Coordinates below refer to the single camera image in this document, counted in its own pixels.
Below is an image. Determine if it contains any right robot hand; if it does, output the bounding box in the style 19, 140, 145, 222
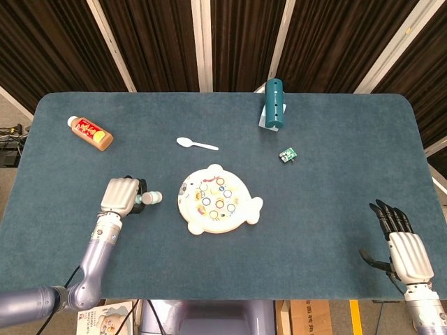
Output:
358, 199, 436, 288

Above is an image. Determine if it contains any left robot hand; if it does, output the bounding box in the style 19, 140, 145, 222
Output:
100, 177, 147, 217

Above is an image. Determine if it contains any pale teal toy hammer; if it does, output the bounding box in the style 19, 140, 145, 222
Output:
135, 191, 163, 206

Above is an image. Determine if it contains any cream whack-a-mole toy game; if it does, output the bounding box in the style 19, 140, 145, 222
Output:
177, 163, 264, 236

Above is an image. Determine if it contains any illustrated box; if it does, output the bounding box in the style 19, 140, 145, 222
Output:
77, 300, 134, 335

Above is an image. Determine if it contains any brown drink bottle red label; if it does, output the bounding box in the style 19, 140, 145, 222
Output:
67, 115, 115, 152

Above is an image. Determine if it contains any white plastic spoon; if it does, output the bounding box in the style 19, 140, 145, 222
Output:
176, 137, 220, 151

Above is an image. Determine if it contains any blue felt table mat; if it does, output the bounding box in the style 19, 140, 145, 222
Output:
0, 91, 447, 301

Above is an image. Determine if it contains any brown cardboard box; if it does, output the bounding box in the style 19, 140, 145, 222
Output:
275, 299, 332, 335

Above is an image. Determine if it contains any grey-blue robot torso base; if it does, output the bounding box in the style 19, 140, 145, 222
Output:
139, 299, 277, 335

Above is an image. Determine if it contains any small green toy tank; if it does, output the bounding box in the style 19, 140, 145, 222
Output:
278, 147, 299, 163

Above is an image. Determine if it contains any teal cylinder holder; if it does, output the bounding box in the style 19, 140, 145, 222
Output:
264, 77, 286, 129

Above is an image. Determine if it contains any dark brown pleated curtain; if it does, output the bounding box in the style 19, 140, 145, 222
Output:
0, 0, 447, 168

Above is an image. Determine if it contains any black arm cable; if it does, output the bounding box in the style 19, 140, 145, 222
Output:
36, 265, 81, 335

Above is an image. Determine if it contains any black equipment with cables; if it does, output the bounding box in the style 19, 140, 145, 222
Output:
0, 124, 29, 169

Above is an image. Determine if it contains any black torso cable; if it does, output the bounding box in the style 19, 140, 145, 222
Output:
115, 299, 166, 335

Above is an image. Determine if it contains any white partition frame post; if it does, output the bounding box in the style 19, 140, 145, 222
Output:
86, 0, 137, 93
268, 0, 298, 93
191, 0, 214, 93
354, 0, 437, 94

